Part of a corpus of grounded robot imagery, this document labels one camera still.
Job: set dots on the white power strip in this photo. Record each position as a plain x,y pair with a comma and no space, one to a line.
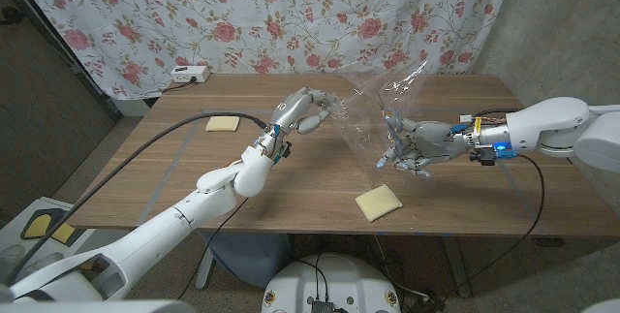
189,74

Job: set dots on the blue grey round stool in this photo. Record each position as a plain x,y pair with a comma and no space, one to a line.
247,255

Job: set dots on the white mat with yellow marks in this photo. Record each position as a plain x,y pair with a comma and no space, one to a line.
39,226

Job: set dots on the white shoe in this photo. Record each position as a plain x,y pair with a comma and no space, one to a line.
10,255
43,260

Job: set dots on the grey metal table leg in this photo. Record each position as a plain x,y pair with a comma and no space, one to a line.
204,267
457,264

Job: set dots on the yellow sponge near front edge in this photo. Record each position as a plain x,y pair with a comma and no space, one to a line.
379,203

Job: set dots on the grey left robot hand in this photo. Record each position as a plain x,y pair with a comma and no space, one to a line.
288,112

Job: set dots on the floral backdrop cloth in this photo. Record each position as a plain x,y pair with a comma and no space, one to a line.
242,12

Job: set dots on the black power adapter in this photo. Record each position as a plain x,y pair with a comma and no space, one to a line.
426,301

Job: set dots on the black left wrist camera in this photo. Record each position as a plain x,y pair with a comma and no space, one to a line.
283,150

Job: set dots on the yellow sponge at left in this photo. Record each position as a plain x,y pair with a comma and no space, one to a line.
223,123

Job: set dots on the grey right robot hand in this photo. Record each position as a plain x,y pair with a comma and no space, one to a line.
431,141

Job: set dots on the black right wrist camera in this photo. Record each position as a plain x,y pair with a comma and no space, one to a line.
484,155

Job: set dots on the transparent cling film sheet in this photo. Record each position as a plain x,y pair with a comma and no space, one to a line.
368,119

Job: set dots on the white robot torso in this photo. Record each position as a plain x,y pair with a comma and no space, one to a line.
339,279

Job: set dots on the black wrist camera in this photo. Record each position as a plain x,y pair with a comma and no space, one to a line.
484,155
283,150

